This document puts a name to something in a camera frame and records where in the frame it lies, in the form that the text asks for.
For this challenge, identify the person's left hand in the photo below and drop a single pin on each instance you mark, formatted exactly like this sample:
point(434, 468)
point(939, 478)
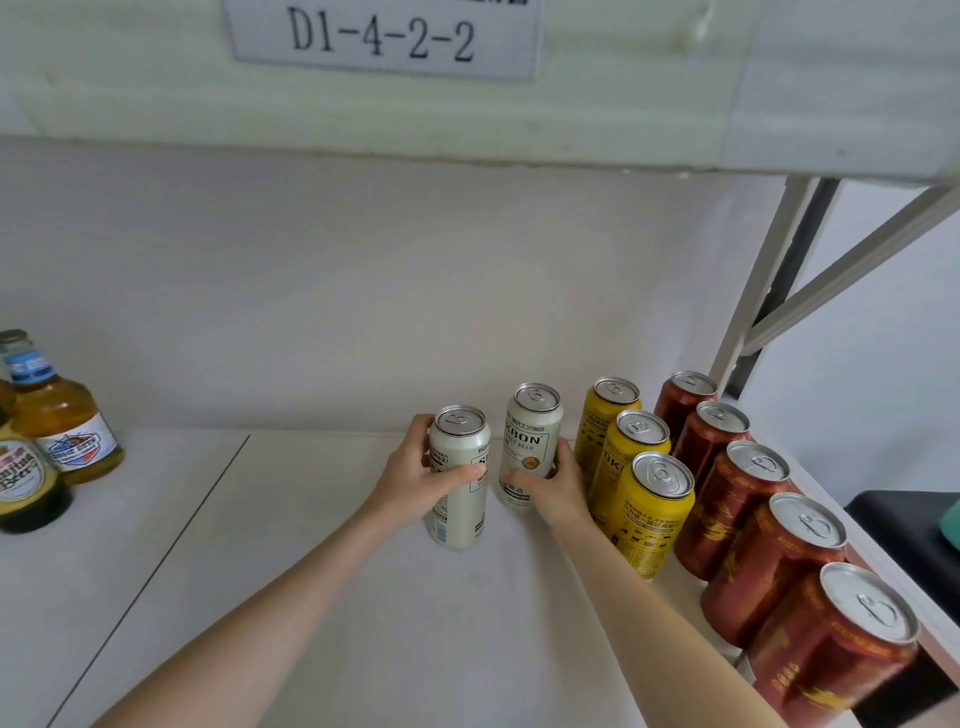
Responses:
point(401, 484)

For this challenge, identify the person's right hand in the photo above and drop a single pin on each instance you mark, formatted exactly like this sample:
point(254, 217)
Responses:
point(559, 495)

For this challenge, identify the person's right thumb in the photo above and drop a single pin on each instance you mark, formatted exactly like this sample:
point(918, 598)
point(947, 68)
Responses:
point(519, 481)

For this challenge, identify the person's left thumb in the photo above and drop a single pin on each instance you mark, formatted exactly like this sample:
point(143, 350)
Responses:
point(459, 480)

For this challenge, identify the white beer can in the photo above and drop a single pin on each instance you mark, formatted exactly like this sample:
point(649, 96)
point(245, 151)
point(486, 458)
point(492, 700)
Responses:
point(459, 517)
point(531, 439)

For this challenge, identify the person's right forearm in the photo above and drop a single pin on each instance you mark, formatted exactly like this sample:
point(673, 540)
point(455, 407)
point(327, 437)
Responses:
point(652, 630)

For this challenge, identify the person's left forearm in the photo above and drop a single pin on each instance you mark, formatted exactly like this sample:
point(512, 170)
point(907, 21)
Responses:
point(247, 622)

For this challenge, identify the yellow beer can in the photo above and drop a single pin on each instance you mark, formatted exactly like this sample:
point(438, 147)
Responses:
point(604, 427)
point(626, 465)
point(645, 529)

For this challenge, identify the red beer can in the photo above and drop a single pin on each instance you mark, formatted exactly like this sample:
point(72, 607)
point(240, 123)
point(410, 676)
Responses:
point(825, 660)
point(709, 446)
point(765, 577)
point(724, 517)
point(679, 409)

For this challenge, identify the white shelf board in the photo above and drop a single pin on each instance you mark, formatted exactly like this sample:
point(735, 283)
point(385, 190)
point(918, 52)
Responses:
point(615, 112)

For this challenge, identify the black box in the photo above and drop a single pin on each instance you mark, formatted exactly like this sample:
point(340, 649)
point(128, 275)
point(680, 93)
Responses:
point(911, 540)

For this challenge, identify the blue label beer bottle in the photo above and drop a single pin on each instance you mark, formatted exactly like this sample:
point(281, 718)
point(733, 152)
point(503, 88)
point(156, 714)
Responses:
point(64, 420)

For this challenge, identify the red label beer bottle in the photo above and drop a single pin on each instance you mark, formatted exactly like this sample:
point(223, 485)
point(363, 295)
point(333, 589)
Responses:
point(26, 480)

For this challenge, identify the teal object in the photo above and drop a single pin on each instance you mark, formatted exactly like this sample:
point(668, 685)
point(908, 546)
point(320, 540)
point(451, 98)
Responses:
point(951, 525)

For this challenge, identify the white shelf label sign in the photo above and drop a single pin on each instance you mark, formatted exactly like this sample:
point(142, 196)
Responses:
point(382, 37)

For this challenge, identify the grey shelf post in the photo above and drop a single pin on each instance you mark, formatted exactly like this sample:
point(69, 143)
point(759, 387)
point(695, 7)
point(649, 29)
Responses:
point(765, 285)

